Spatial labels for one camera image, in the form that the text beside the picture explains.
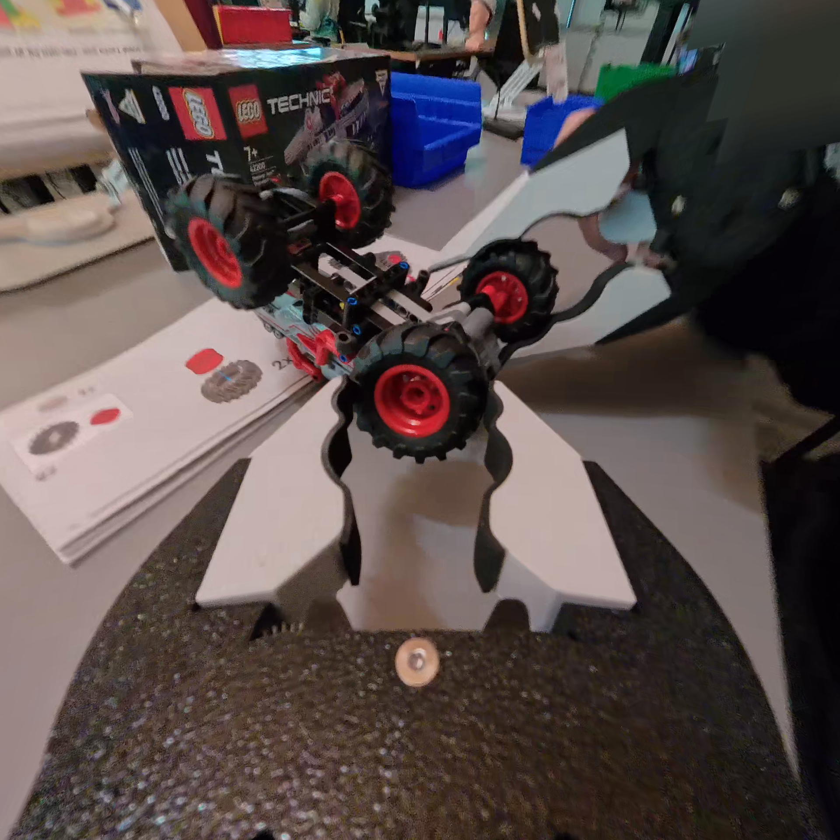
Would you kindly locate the toy brick monster truck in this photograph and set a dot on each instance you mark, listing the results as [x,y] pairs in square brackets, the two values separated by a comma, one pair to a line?
[367,295]

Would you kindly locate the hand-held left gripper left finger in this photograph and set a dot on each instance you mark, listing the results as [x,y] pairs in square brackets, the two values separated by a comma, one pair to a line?
[275,525]

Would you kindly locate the black-backed wooden display board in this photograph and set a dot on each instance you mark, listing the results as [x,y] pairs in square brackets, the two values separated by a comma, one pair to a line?
[538,23]

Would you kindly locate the black toy set box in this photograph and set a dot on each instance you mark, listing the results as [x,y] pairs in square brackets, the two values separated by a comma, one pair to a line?
[164,164]

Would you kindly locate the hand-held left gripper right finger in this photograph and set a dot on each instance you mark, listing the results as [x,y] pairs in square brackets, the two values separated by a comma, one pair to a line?
[558,525]

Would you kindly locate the grey desk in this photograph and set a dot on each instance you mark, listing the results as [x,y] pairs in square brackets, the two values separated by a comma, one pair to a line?
[98,315]

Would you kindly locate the hanging white paper tag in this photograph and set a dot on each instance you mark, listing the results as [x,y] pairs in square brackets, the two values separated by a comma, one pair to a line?
[556,72]

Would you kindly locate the green storage bin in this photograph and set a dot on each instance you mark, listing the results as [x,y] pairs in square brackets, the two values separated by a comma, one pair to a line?
[630,79]

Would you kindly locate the printed brick instruction sheet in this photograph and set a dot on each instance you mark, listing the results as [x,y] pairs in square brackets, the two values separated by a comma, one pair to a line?
[39,39]

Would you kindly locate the open instruction booklet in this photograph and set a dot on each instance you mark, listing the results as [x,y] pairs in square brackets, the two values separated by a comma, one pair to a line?
[131,459]

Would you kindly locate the blue bin with marker tag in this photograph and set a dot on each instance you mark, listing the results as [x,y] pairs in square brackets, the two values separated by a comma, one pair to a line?
[544,131]

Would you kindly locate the red storage box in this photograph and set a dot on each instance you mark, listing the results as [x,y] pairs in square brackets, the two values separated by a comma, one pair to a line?
[253,25]

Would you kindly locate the person's right hand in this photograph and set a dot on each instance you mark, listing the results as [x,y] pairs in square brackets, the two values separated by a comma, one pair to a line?
[574,124]

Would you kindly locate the mannequin head white helmet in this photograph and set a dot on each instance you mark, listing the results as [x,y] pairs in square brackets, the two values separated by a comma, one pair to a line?
[480,19]

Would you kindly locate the blue storage bin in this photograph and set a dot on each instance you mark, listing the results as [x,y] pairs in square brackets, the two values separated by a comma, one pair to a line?
[426,144]

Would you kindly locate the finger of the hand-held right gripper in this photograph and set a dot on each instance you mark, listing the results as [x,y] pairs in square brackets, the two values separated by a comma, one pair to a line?
[564,177]
[636,302]

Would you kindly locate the small black wheel red hub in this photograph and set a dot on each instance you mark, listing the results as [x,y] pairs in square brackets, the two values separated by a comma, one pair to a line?
[341,197]
[213,253]

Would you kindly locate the white board stand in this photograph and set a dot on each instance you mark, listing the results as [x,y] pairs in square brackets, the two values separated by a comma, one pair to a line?
[52,223]
[512,92]

